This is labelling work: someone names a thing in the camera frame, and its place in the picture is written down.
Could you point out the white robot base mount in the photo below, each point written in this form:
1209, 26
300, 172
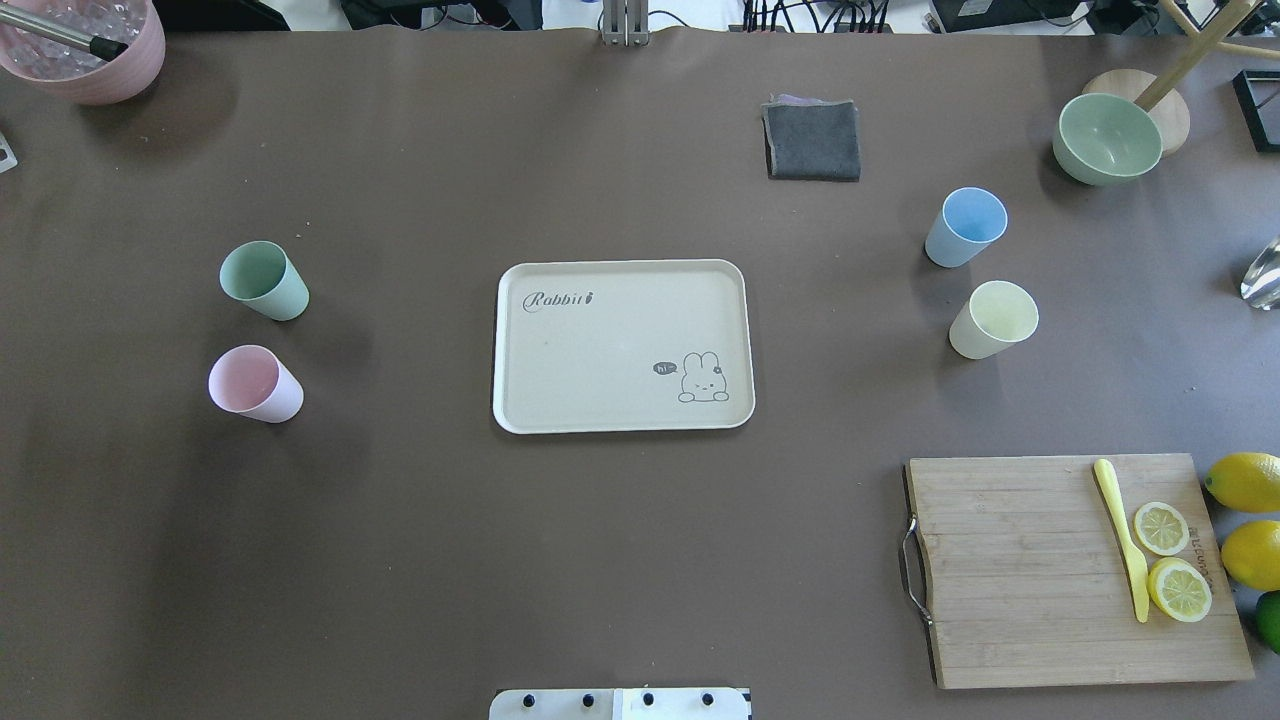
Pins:
623, 703

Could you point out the lower lemon slice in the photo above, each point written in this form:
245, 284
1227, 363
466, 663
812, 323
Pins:
1179, 590

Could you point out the lemon slice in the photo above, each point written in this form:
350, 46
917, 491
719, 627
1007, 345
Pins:
1161, 528
1179, 590

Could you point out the green cup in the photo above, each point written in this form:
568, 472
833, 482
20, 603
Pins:
260, 275

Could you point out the pale yellow cup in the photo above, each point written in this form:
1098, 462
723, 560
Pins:
997, 315

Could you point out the clear glass cup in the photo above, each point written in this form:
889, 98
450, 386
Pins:
1260, 283

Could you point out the whole lemon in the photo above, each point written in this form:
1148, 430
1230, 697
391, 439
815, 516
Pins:
1245, 482
1250, 554

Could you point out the black frame tray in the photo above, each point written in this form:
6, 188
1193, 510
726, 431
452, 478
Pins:
1257, 92

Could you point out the blue cup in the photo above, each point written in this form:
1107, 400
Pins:
970, 220

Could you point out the wooden cup rack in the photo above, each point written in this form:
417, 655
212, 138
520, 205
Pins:
1157, 94

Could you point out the wooden cutting board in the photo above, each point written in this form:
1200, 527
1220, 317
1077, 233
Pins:
1024, 585

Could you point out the pink cup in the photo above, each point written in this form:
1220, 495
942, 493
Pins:
249, 380

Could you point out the metal bracket table edge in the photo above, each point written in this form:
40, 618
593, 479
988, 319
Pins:
625, 23

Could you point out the metal muddler in bowl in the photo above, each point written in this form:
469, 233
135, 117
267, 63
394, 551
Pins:
103, 48

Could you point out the grey folded cloth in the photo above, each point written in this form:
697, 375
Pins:
813, 144

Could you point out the whole lemon far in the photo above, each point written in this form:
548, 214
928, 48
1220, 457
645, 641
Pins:
1245, 482

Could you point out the whole lemon near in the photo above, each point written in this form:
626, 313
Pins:
1250, 554

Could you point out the cream rabbit tray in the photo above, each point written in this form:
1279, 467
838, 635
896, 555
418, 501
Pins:
622, 345

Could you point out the pink bowl with ice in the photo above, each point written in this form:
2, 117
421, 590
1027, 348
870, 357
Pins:
79, 76

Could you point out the green lime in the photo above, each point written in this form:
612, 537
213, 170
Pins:
1267, 619

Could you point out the yellow plastic knife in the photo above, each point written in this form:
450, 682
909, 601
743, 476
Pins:
1133, 559

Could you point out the purple cloth under grey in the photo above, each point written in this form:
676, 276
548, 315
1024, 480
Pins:
800, 102

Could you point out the green bowl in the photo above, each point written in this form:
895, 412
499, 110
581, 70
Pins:
1103, 139

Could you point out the upper lemon slice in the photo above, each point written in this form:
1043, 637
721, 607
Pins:
1161, 528

